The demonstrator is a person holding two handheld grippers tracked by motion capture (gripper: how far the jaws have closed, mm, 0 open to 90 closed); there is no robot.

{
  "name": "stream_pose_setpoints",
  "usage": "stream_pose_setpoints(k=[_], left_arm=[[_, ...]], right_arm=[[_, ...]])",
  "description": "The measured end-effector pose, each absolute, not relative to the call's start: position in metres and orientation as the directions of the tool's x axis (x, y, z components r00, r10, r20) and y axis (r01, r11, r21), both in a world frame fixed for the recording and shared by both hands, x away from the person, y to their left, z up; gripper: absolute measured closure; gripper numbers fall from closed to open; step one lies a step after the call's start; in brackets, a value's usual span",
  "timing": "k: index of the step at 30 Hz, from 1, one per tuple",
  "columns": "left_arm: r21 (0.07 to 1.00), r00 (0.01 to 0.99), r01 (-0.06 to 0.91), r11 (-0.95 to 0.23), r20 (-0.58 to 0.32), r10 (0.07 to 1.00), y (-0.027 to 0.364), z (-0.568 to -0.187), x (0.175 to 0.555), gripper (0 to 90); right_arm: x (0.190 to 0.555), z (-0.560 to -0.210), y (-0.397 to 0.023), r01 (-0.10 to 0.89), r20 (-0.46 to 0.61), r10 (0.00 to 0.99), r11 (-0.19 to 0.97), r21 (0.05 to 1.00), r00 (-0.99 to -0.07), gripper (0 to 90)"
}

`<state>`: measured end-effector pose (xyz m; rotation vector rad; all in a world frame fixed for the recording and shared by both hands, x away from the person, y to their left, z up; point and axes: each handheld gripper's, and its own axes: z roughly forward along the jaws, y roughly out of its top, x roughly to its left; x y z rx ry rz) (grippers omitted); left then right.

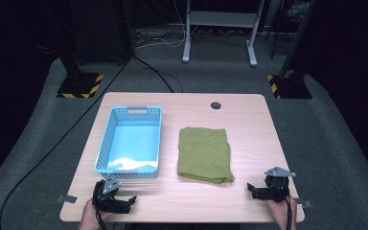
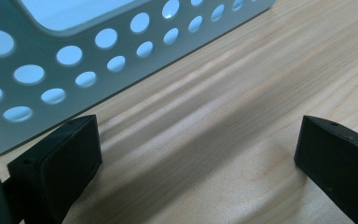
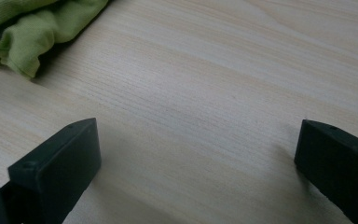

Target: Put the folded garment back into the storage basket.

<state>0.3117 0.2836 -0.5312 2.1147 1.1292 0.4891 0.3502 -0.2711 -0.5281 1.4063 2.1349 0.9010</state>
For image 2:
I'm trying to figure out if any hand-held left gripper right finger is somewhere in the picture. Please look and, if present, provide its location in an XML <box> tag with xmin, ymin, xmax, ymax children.
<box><xmin>294</xmin><ymin>115</ymin><xmax>358</xmax><ymax>224</ymax></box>

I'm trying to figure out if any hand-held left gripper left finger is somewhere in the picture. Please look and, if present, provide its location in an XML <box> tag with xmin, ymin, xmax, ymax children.
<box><xmin>7</xmin><ymin>114</ymin><xmax>103</xmax><ymax>224</ymax></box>

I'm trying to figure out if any light blue perforated plastic basket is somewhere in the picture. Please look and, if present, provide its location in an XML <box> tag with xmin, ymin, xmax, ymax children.
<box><xmin>0</xmin><ymin>0</ymin><xmax>277</xmax><ymax>158</ymax></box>

